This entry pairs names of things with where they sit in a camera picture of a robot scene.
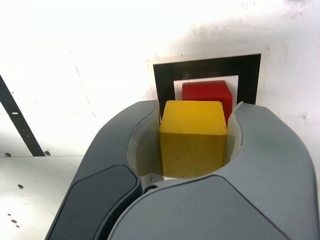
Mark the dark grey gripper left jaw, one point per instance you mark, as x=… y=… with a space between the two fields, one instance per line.
x=107 y=155

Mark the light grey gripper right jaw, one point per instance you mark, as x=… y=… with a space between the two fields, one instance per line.
x=237 y=205

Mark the yellow cube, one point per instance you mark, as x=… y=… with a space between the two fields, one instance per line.
x=192 y=140

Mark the red cube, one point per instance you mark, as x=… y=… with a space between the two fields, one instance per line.
x=207 y=91

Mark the black tape square outline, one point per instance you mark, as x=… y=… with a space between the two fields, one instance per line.
x=205 y=67

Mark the black tape strip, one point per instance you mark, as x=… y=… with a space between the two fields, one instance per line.
x=17 y=117

